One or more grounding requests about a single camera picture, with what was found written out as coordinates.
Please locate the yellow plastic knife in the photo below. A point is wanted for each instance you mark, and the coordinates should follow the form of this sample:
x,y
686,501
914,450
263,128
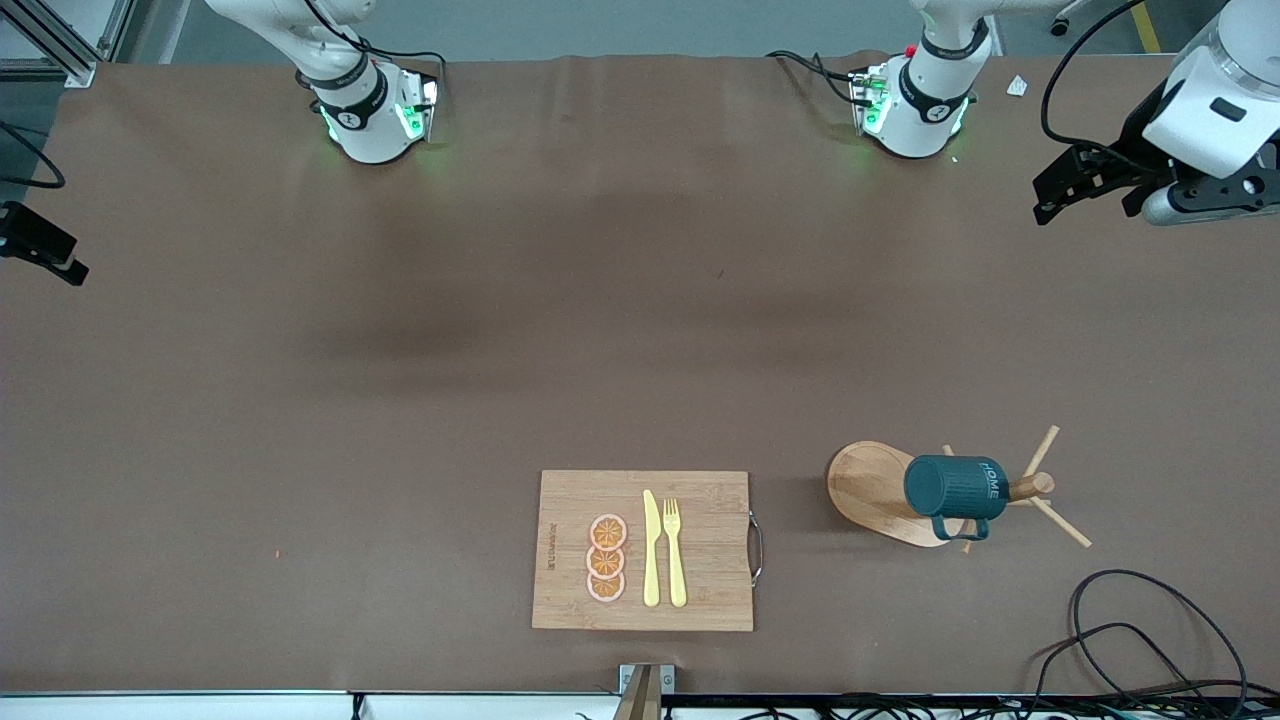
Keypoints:
x,y
651,560

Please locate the orange slice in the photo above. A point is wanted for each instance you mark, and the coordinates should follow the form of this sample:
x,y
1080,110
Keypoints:
x,y
605,590
608,532
605,563

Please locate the aluminium frame profile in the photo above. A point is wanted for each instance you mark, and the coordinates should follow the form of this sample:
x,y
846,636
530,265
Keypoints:
x,y
60,60

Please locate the yellow plastic fork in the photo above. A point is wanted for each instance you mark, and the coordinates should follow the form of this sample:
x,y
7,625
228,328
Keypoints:
x,y
676,570

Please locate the dark teal cup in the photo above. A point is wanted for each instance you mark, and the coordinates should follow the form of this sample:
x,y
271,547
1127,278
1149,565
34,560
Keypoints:
x,y
950,490

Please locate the white paper scrap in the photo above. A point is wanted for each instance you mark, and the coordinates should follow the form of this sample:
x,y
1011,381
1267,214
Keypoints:
x,y
1017,86

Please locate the wooden cup rack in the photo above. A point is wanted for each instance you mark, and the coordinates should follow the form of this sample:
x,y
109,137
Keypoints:
x,y
865,480

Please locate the wooden cutting board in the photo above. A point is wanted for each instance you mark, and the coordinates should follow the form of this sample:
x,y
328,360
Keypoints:
x,y
710,600

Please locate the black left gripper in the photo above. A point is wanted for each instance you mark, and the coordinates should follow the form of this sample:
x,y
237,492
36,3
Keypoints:
x,y
1139,136

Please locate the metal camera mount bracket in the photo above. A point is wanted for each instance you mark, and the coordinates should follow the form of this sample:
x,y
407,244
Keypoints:
x,y
645,680

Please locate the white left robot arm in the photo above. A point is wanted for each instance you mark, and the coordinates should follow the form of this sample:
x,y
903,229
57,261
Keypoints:
x,y
925,110

